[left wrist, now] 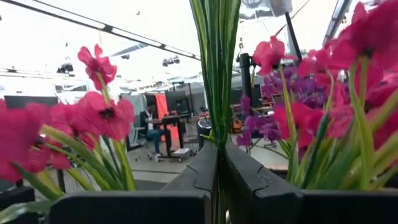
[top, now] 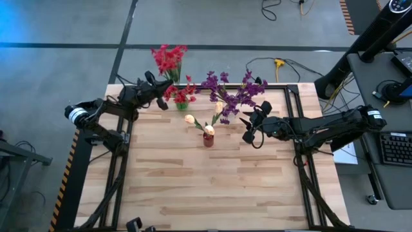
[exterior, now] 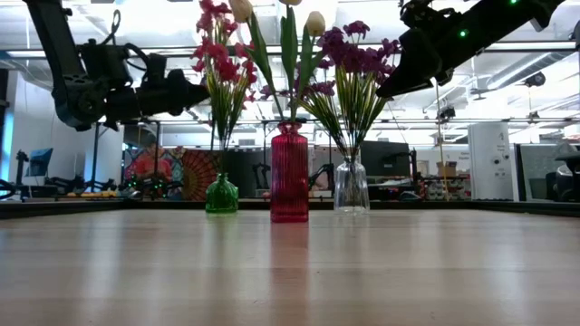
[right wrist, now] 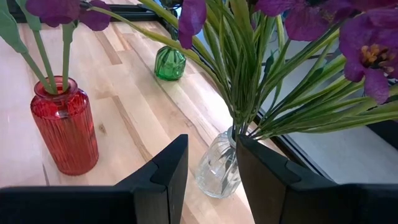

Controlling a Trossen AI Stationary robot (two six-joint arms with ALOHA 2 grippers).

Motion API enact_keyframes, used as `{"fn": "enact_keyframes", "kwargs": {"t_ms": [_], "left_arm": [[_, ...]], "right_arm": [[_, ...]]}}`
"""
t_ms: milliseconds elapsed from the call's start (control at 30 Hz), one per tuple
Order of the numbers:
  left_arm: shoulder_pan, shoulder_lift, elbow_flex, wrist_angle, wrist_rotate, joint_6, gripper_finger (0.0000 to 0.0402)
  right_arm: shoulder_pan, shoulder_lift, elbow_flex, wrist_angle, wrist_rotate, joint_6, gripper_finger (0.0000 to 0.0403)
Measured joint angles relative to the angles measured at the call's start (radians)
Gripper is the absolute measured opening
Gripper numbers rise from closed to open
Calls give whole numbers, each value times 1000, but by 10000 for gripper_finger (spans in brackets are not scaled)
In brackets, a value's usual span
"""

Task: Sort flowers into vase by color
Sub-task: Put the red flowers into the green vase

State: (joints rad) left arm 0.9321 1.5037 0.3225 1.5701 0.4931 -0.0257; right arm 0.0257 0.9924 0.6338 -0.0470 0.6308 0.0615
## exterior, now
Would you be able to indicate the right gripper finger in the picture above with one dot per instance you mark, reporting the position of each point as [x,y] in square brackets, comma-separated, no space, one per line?
[410,68]

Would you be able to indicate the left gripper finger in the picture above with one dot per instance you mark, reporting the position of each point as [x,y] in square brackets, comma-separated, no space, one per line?
[198,95]

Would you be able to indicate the cream artificial tulip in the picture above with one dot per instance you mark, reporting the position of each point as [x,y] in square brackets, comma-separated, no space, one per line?
[315,22]
[289,45]
[240,9]

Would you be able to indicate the black background robot arm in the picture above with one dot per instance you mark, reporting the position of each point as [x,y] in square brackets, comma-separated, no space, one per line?
[322,174]

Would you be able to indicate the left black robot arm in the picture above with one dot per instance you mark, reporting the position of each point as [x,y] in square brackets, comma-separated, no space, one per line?
[77,81]

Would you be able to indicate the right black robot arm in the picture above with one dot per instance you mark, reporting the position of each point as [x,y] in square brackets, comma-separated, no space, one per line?
[503,22]

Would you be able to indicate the green glass vase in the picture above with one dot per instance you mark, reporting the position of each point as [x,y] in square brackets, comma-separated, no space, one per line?
[222,197]

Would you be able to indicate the red ribbed glass vase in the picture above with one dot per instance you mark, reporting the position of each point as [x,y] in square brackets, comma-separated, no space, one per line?
[290,181]

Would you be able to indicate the clear ribbed glass vase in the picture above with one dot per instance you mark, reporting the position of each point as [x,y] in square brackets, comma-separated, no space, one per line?
[351,190]

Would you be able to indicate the multicolour patterned tapestry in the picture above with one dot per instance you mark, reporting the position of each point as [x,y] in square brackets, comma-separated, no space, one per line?
[174,160]

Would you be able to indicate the person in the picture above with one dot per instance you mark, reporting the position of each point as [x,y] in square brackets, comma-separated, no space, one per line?
[151,165]

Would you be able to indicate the orange mandala tapestry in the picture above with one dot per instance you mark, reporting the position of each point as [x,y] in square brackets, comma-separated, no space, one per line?
[199,174]

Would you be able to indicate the black computer monitor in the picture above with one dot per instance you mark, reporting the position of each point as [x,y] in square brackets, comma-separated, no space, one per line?
[385,158]

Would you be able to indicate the cardboard box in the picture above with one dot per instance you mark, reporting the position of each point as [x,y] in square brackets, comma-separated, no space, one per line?
[448,168]

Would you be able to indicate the white cylindrical air purifier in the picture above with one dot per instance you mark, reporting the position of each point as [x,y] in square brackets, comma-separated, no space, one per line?
[491,158]

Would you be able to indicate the small tilted monitor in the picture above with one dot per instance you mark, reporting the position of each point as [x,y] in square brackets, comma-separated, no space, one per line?
[41,160]

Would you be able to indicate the grey partition panel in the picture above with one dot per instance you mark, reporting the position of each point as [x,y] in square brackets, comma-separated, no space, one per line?
[537,167]

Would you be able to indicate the black ceiling-mounted camera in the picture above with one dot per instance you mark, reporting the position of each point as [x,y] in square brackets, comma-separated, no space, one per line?
[535,79]
[446,112]

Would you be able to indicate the black rail with strip lights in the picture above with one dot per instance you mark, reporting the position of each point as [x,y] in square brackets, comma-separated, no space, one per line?
[521,46]

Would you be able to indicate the black aluminium table frame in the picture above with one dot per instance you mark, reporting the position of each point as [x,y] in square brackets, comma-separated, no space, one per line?
[408,206]

